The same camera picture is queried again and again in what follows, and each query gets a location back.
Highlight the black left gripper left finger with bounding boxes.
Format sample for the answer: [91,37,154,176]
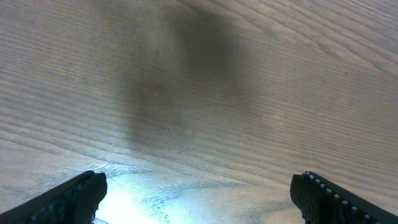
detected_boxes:
[1,170,108,224]

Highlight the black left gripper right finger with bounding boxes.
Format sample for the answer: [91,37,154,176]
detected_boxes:
[290,171,397,224]

